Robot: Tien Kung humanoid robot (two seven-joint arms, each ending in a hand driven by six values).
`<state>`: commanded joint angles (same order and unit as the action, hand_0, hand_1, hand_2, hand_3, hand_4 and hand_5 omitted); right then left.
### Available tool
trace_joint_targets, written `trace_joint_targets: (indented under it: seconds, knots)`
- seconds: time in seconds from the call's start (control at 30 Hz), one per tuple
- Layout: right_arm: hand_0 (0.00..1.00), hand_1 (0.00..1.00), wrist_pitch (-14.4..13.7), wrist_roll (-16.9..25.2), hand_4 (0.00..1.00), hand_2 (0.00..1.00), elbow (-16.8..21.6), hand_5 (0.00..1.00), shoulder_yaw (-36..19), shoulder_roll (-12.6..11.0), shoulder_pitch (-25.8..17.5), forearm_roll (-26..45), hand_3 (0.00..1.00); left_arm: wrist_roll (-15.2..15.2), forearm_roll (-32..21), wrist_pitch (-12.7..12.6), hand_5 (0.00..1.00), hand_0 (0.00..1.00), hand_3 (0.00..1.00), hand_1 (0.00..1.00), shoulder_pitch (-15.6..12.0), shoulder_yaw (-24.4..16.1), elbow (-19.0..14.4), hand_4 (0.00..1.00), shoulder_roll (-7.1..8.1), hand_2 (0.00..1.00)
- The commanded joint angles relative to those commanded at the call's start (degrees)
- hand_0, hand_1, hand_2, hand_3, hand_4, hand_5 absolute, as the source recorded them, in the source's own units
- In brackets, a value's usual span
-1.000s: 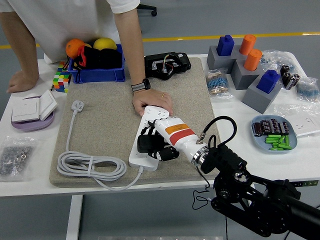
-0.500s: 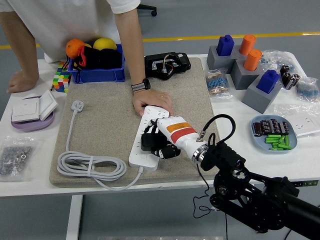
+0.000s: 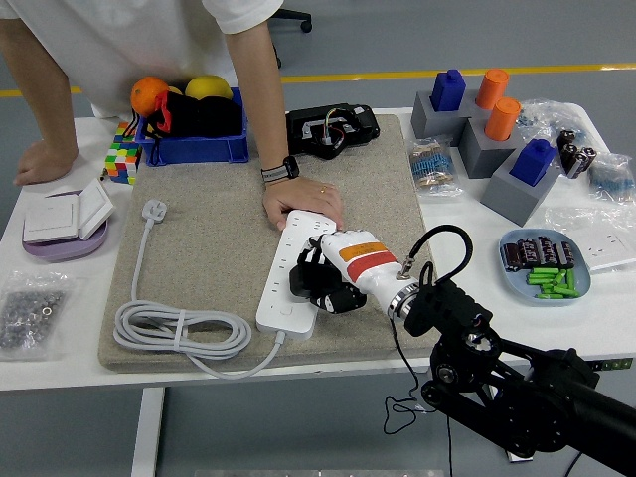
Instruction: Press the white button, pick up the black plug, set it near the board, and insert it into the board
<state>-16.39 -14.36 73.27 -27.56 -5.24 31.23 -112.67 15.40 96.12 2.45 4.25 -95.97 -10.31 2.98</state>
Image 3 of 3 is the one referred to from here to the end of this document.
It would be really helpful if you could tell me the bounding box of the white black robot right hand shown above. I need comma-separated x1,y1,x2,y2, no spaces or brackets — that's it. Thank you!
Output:
296,228,406,315

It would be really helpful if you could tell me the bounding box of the person's right hand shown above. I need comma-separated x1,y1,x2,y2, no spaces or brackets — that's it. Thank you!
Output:
13,140,80,187

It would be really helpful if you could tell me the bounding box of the person's left hand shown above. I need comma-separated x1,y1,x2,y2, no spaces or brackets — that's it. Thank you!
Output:
261,174,345,233

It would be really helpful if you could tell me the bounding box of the black plug adapter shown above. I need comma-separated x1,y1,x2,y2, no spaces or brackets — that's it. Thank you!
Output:
289,261,327,303

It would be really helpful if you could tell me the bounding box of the thin black adapter cord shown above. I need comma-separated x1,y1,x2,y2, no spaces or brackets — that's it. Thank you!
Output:
382,307,454,477

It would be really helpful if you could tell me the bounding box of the white power strip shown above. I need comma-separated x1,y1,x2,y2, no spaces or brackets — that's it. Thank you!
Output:
254,209,344,342

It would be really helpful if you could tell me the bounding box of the black grey wristwatch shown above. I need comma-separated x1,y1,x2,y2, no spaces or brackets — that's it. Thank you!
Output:
259,154,301,184

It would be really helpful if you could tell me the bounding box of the colourful puzzle cube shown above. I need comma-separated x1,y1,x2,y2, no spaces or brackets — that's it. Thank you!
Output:
102,121,143,186

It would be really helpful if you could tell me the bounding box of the grey-brown mat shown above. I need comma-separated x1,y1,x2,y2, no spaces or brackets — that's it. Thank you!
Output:
97,113,452,375

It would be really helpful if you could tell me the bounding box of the purple oval tray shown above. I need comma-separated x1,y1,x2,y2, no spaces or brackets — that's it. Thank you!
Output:
21,188,109,264

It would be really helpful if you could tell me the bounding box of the black open electronic housing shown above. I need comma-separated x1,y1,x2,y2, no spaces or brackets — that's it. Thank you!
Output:
286,103,382,161

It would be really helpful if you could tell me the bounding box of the blue plastic bin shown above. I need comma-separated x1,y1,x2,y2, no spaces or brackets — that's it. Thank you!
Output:
134,86,251,166

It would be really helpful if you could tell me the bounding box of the bag of taped resistors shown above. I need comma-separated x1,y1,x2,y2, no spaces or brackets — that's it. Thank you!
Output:
407,137,466,199

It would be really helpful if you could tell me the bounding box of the orange fruit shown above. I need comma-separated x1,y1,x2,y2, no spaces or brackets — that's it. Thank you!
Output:
129,76,171,118

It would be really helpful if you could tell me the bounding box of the large yellow lemon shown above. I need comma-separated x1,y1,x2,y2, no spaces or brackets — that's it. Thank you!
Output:
184,74,234,102

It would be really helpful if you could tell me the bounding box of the grey square block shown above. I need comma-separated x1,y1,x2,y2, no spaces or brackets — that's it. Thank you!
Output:
457,116,526,179
409,90,478,140
480,157,562,228

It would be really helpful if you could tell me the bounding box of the bag of metal nuts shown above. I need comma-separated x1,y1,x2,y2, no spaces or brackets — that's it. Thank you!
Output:
0,270,79,362

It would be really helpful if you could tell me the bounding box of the light blue dish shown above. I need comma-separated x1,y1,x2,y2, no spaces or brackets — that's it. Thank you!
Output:
498,227,592,307

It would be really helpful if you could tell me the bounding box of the person's torso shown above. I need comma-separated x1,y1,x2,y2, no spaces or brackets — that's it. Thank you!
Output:
0,0,284,120

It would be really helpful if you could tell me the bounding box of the blue square peg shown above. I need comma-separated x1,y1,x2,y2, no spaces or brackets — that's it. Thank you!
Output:
509,138,557,188
429,69,467,112

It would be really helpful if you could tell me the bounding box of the green batteries pile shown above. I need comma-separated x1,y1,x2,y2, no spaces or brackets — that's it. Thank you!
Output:
526,266,582,300

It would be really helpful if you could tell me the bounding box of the orange cylinder peg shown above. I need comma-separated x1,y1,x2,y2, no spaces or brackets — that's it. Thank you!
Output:
475,68,511,110
483,96,523,142

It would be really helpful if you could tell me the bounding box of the clear plastic bag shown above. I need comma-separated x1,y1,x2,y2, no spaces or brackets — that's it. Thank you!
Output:
544,202,636,273

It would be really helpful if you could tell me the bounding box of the bag of blue resistors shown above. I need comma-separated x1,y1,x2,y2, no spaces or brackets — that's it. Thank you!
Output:
516,97,590,145
587,152,636,204

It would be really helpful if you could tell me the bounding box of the white wall switch panel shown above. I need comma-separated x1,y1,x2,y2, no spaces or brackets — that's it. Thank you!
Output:
22,194,81,244
77,178,116,242

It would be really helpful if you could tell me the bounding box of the grey power cord with plug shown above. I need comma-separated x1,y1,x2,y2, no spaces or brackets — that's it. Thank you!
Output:
112,199,288,381

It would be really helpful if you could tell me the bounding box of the black red drawstring pouch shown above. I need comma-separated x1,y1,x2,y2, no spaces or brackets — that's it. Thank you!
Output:
121,90,244,168

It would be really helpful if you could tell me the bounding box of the white wall socket panel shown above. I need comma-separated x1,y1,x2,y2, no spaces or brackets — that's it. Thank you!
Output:
578,229,636,273

